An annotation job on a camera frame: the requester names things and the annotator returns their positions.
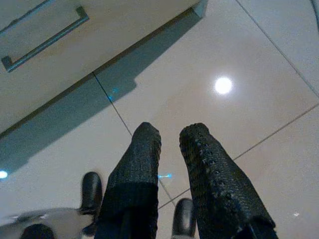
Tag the black robot foot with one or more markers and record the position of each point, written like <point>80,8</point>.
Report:
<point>183,216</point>
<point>91,189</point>

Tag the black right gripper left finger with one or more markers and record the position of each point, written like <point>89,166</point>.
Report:
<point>132,174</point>

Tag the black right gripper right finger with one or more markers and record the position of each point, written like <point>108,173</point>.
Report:
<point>216,184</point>

